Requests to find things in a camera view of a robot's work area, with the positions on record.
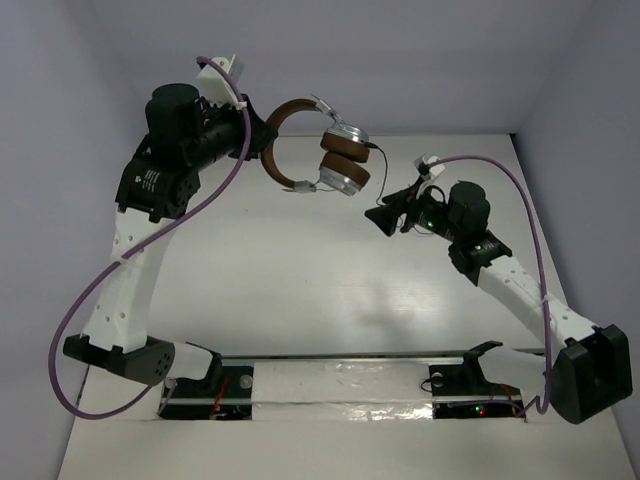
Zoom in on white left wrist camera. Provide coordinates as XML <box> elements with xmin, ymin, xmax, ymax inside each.
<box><xmin>196</xmin><ymin>55</ymin><xmax>244</xmax><ymax>110</ymax></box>

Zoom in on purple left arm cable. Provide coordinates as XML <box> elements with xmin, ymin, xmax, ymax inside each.
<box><xmin>48</xmin><ymin>55</ymin><xmax>254</xmax><ymax>419</ymax></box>

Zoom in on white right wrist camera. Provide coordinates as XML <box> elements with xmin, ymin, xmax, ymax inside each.
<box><xmin>414</xmin><ymin>154</ymin><xmax>445</xmax><ymax>198</ymax></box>

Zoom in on brown silver headphones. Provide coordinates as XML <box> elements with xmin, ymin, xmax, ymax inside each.
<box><xmin>260</xmin><ymin>96</ymin><xmax>370</xmax><ymax>196</ymax></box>

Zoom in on aluminium rail front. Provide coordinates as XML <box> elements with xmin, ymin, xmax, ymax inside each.
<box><xmin>219</xmin><ymin>349</ymin><xmax>541</xmax><ymax>362</ymax></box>

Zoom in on white front cover panel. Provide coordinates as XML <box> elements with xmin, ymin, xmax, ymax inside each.
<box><xmin>54</xmin><ymin>357</ymin><xmax>571</xmax><ymax>480</ymax></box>

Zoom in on thin black headphone cable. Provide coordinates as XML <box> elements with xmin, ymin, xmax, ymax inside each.
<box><xmin>364</xmin><ymin>142</ymin><xmax>391</xmax><ymax>204</ymax></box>

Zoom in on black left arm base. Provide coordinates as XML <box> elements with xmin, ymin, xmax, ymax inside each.
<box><xmin>157</xmin><ymin>353</ymin><xmax>255</xmax><ymax>421</ymax></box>

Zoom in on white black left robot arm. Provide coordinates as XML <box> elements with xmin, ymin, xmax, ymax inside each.
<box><xmin>52</xmin><ymin>83</ymin><xmax>275</xmax><ymax>394</ymax></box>

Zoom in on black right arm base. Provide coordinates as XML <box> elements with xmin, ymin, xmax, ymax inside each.
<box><xmin>420</xmin><ymin>341</ymin><xmax>525</xmax><ymax>420</ymax></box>

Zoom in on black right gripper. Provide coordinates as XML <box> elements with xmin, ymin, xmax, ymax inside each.
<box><xmin>364</xmin><ymin>177</ymin><xmax>463</xmax><ymax>244</ymax></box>

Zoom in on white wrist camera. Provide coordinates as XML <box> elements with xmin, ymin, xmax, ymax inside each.
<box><xmin>414</xmin><ymin>154</ymin><xmax>445</xmax><ymax>198</ymax></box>
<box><xmin>196</xmin><ymin>55</ymin><xmax>244</xmax><ymax>110</ymax></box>

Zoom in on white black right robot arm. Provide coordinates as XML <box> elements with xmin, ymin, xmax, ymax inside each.
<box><xmin>365</xmin><ymin>181</ymin><xmax>633</xmax><ymax>424</ymax></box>

